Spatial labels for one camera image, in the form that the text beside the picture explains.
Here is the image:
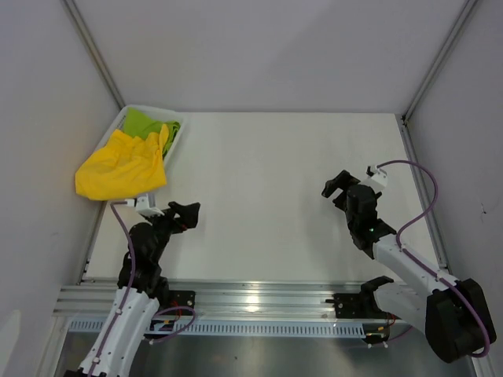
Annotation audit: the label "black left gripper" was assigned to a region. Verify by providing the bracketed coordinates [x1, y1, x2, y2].
[143, 201, 199, 262]

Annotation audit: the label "yellow shorts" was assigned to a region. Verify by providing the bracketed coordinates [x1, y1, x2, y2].
[75, 125, 169, 201]

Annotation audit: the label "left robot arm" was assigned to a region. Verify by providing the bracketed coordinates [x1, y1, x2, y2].
[64, 199, 200, 376]

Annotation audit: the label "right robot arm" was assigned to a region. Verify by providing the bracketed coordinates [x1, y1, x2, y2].
[321, 167, 497, 363]

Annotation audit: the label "green shorts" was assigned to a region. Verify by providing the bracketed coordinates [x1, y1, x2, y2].
[123, 108, 181, 157]

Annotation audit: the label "white plastic basket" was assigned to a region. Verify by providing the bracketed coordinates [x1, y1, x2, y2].
[110, 104, 188, 167]

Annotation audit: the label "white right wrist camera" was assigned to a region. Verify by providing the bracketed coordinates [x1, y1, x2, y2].
[360, 165, 388, 194]

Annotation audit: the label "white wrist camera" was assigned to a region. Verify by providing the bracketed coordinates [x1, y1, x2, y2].
[134, 192, 163, 218]
[360, 165, 388, 194]

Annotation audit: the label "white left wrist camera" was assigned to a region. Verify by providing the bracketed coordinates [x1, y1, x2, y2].
[134, 192, 163, 218]

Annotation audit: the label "aluminium mounting rail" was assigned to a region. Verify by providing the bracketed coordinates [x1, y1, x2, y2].
[53, 280, 362, 319]

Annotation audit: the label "slotted cable duct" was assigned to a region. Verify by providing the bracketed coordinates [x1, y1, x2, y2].
[66, 317, 369, 338]

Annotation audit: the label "right frame post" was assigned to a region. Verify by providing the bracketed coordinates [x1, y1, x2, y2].
[401, 0, 483, 125]

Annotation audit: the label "frame post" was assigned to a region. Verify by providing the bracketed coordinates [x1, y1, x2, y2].
[61, 0, 126, 110]
[401, 0, 483, 125]

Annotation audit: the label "left frame post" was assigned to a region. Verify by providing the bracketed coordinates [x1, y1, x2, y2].
[61, 0, 126, 110]

